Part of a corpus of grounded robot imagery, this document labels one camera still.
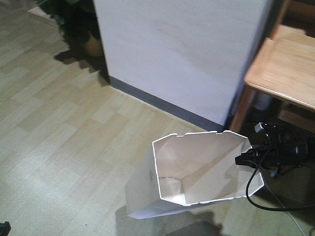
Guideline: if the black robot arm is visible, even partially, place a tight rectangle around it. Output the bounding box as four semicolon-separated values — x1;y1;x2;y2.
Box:
235;138;315;170

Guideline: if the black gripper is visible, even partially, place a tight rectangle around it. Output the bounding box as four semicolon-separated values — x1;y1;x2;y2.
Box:
235;142;295;170

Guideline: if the wooden desk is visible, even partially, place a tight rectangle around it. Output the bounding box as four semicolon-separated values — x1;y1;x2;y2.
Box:
229;0;315;132

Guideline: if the white plastic trash bin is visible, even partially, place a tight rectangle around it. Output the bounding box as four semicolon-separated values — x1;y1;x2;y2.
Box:
125;130;264;219

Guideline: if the potted green plant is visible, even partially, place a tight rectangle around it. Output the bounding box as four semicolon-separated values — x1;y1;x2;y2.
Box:
36;0;104;57

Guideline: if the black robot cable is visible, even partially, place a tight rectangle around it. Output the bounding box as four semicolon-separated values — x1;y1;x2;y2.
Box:
245;147;315;212

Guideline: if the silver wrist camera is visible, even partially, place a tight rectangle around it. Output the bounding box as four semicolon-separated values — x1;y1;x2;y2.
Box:
254;122;270;135

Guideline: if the black object bottom left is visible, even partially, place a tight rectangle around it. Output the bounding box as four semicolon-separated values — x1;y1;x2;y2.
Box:
0;221;11;236

